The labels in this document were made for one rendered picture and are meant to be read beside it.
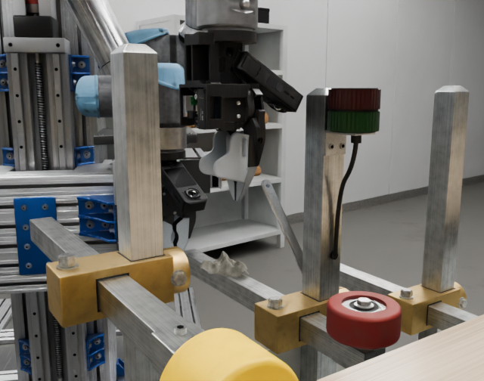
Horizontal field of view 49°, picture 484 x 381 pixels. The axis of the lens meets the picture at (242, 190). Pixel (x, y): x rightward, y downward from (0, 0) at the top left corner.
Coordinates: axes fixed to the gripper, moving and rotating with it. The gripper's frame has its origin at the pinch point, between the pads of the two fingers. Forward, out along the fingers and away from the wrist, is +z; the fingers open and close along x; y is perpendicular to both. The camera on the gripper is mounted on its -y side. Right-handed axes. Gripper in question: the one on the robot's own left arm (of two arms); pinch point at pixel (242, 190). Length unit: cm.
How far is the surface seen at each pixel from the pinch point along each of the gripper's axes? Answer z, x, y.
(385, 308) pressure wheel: 10.2, 21.0, -4.7
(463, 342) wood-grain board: 10.6, 30.0, -5.3
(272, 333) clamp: 16.1, 9.3, 1.7
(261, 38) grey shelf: -48, -261, -191
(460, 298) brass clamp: 19.6, 10.3, -34.8
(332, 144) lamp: -6.6, 10.1, -6.5
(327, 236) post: 5.1, 9.5, -6.5
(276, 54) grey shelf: -37, -245, -192
